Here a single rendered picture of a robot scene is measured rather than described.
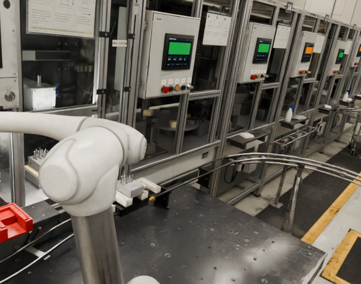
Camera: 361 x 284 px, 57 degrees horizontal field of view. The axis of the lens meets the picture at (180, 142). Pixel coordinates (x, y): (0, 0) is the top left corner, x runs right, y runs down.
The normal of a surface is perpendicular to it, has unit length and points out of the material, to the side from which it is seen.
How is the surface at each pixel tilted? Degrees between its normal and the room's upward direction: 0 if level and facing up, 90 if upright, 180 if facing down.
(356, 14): 90
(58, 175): 85
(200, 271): 0
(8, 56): 90
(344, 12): 90
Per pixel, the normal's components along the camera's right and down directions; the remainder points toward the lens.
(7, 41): 0.76, 0.32
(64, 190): -0.30, 0.14
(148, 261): 0.13, -0.93
